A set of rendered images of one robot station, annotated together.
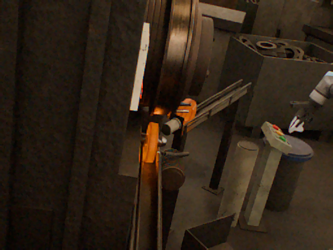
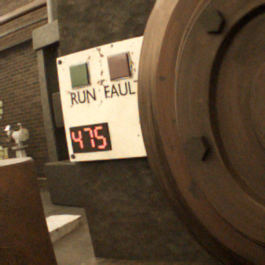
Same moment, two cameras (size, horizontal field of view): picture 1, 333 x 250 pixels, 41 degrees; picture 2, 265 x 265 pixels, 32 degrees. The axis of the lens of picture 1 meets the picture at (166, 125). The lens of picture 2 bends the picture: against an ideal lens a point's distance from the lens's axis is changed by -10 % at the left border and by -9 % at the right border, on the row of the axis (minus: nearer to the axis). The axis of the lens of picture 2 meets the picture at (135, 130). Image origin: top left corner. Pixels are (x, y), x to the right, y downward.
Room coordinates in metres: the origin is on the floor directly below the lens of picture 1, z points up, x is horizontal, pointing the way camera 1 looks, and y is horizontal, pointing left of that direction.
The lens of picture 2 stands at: (1.70, -0.48, 1.14)
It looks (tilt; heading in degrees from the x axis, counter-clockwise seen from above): 3 degrees down; 130
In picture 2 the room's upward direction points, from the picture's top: 9 degrees counter-clockwise
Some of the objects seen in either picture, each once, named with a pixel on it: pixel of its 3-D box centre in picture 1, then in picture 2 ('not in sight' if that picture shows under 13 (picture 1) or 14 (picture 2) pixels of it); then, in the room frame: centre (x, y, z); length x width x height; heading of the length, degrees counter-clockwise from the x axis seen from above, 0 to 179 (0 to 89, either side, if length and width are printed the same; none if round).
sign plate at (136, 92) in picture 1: (140, 64); (128, 97); (1.20, 0.11, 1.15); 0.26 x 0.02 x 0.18; 6
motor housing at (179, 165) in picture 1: (162, 203); not in sight; (1.89, -0.06, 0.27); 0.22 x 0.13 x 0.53; 6
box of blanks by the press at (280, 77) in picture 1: (279, 84); not in sight; (4.13, -0.97, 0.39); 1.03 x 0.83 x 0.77; 111
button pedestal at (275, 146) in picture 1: (264, 178); not in sight; (2.31, -0.62, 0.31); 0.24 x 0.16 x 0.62; 6
